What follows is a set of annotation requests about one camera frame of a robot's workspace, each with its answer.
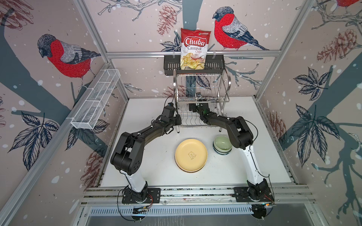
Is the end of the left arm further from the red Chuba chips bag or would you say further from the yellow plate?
the red Chuba chips bag

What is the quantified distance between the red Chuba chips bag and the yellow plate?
1.61ft

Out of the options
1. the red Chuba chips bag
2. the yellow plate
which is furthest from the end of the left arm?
the red Chuba chips bag

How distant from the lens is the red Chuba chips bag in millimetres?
831

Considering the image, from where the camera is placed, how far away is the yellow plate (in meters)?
0.82
